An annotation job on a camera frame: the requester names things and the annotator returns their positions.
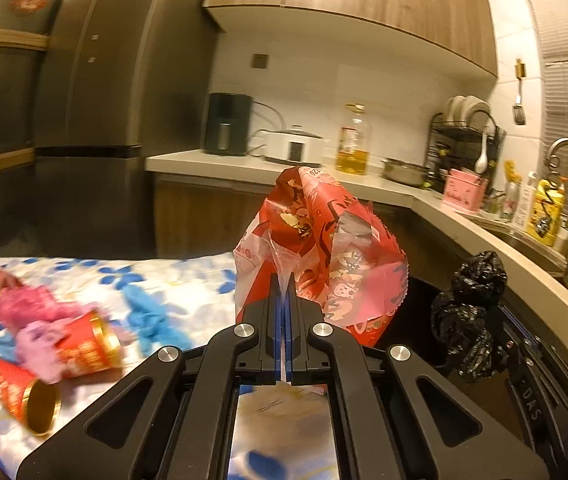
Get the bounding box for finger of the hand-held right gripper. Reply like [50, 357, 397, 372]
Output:
[496, 302, 545, 356]

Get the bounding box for black dish rack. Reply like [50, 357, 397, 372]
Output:
[428, 110, 507, 196]

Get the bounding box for black plastic bag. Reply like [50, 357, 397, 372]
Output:
[431, 250, 509, 380]

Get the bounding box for steel sink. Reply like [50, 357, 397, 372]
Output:
[489, 224, 568, 307]

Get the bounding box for grey refrigerator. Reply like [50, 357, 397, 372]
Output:
[34, 0, 221, 257]

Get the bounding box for white plates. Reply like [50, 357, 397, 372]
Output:
[444, 95, 493, 128]

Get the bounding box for yellow detergent bottle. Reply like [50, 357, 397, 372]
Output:
[526, 177, 567, 247]

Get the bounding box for white electric cooker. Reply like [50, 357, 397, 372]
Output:
[262, 125, 326, 166]

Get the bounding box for drink can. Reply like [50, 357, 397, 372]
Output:
[501, 180, 521, 221]

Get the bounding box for cooking oil bottle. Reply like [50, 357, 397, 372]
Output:
[335, 103, 371, 176]

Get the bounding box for black air fryer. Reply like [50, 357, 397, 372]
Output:
[203, 92, 254, 157]

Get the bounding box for pink tissue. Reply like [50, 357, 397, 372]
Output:
[0, 285, 72, 332]
[15, 324, 65, 385]

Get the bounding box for pink utensil box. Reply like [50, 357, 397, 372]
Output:
[441, 169, 489, 214]

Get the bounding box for white bottle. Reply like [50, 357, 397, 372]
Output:
[512, 171, 539, 231]

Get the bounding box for hanging metal spatula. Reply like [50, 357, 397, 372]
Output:
[513, 59, 528, 126]

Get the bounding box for grey power cable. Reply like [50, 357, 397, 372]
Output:
[248, 101, 286, 157]

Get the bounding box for red paper cup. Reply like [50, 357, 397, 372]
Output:
[0, 358, 61, 435]
[56, 310, 124, 380]

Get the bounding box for white ladle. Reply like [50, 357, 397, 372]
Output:
[474, 127, 491, 174]

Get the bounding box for steel pot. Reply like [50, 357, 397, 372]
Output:
[381, 157, 432, 187]

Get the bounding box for blue floral tablecloth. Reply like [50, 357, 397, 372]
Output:
[0, 252, 340, 480]

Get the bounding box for wooden lower cabinet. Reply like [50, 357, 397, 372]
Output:
[154, 172, 415, 261]

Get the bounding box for red printed plastic bag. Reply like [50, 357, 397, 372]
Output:
[234, 165, 409, 348]

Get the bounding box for wooden upper cabinet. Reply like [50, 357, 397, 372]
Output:
[203, 0, 499, 79]

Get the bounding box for blue plastic scrap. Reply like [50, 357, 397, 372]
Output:
[123, 284, 191, 352]

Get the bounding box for wooden cabinet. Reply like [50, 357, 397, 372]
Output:
[154, 172, 415, 261]
[203, 0, 499, 79]

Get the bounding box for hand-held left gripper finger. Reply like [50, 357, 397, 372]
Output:
[284, 272, 550, 480]
[15, 272, 285, 480]

